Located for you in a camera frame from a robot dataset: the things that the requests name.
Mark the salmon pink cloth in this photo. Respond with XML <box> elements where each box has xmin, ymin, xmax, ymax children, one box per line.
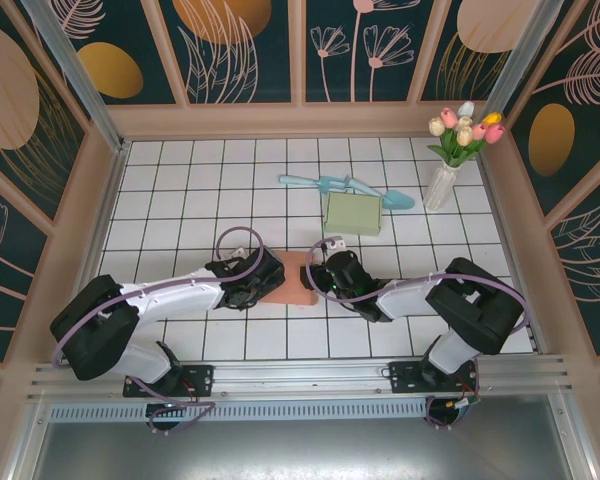
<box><xmin>262</xmin><ymin>249</ymin><xmax>320</xmax><ymax>306</ymax></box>

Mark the light green cloth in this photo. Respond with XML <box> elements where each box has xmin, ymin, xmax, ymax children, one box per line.
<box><xmin>322</xmin><ymin>191</ymin><xmax>384</xmax><ymax>239</ymax></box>

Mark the light blue garden trowel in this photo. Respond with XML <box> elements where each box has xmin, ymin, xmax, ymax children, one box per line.
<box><xmin>347</xmin><ymin>178</ymin><xmax>416</xmax><ymax>211</ymax></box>

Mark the light blue garden fork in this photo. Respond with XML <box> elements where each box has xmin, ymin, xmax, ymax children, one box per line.
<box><xmin>278</xmin><ymin>174</ymin><xmax>354</xmax><ymax>197</ymax></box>

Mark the white ribbed ceramic vase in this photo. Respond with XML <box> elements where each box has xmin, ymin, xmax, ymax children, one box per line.
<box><xmin>422</xmin><ymin>162</ymin><xmax>461</xmax><ymax>211</ymax></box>

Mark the artificial tulip bouquet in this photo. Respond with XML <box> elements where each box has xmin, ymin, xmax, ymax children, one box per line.
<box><xmin>426</xmin><ymin>100</ymin><xmax>507</xmax><ymax>169</ymax></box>

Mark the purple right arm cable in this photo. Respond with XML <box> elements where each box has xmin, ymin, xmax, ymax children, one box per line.
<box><xmin>305</xmin><ymin>239</ymin><xmax>530</xmax><ymax>431</ymax></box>

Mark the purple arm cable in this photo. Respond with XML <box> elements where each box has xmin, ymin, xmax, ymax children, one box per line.
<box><xmin>52</xmin><ymin>226</ymin><xmax>267</xmax><ymax>435</ymax></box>
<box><xmin>305</xmin><ymin>239</ymin><xmax>530</xmax><ymax>431</ymax></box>

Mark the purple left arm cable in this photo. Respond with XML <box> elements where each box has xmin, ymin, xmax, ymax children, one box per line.
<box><xmin>52</xmin><ymin>226</ymin><xmax>267</xmax><ymax>435</ymax></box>

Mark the long aluminium mounting rail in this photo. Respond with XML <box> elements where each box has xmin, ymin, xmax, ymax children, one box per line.
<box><xmin>27</xmin><ymin>354</ymin><xmax>579</xmax><ymax>406</ymax></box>

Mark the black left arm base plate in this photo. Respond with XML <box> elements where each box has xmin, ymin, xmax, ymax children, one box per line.
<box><xmin>123</xmin><ymin>363</ymin><xmax>216</xmax><ymax>399</ymax></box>

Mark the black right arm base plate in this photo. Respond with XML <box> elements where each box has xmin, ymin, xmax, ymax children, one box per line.
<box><xmin>388</xmin><ymin>359</ymin><xmax>481</xmax><ymax>394</ymax></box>

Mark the slotted grey cable duct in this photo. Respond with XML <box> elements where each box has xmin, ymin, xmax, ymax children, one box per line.
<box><xmin>47</xmin><ymin>399</ymin><xmax>556</xmax><ymax>425</ymax></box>

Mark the aluminium table side rail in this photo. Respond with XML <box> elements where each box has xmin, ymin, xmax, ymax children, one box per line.
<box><xmin>53</xmin><ymin>142</ymin><xmax>131</xmax><ymax>362</ymax></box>

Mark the coloured wire bundle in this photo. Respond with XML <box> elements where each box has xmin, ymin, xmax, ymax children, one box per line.
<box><xmin>447</xmin><ymin>372</ymin><xmax>482</xmax><ymax>416</ymax></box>

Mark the aluminium corner post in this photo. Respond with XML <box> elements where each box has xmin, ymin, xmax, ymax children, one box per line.
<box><xmin>484</xmin><ymin>0</ymin><xmax>564</xmax><ymax>121</ymax></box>
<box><xmin>22</xmin><ymin>0</ymin><xmax>131</xmax><ymax>154</ymax></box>

